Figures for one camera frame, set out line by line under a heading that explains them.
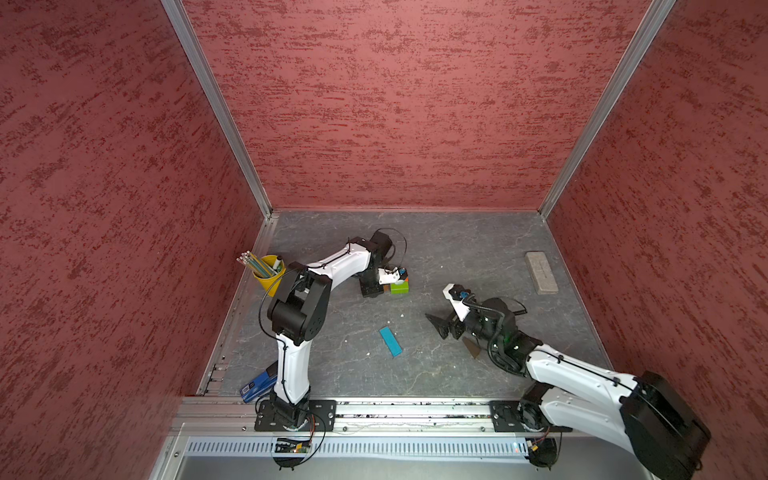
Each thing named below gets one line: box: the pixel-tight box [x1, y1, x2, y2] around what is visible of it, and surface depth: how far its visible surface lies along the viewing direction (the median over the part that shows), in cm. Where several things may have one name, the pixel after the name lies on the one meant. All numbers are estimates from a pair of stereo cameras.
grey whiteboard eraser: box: [525, 251, 559, 295], surface depth 101 cm
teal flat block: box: [379, 326, 403, 357], surface depth 88 cm
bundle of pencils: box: [236, 250, 278, 278], surface depth 88 cm
